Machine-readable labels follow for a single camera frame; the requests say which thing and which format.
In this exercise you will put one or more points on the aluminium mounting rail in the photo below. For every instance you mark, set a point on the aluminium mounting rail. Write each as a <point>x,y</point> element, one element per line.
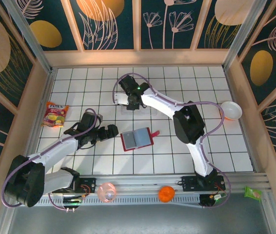
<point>140,185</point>

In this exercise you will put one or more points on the red card holder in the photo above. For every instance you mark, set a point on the red card holder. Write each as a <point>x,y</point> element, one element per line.
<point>143,137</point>

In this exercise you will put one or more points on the clear acrylic tray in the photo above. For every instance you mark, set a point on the clear acrylic tray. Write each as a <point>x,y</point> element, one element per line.
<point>128,112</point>

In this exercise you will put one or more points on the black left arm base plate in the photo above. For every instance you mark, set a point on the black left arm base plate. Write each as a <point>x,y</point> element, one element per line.
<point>89,185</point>

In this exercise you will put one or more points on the pink transparent ball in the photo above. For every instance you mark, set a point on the pink transparent ball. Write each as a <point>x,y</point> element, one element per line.
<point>106,192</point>

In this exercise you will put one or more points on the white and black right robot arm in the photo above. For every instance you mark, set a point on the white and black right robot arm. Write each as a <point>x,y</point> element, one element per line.
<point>160,102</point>

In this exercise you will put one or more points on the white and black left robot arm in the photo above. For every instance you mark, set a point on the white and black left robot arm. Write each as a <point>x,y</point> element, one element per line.
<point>55,152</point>

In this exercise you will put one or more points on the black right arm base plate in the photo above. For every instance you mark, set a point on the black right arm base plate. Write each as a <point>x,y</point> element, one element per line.
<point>189,182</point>

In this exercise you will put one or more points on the dark credit card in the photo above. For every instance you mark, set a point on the dark credit card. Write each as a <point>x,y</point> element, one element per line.
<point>129,141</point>

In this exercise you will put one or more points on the aluminium frame post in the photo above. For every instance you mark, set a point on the aluminium frame post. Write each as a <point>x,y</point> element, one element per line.
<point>244,31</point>
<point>25,31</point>

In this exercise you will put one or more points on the fruit candy bag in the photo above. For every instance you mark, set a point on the fruit candy bag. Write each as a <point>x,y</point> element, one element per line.
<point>55,114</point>

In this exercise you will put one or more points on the green snack packet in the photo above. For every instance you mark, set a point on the green snack packet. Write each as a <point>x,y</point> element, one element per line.
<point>252,193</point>

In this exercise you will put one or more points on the white and orange bowl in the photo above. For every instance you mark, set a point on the white and orange bowl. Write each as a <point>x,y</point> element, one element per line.
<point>231,109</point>

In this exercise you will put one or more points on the orange ball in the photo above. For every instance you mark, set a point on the orange ball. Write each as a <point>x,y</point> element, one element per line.
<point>166,193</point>

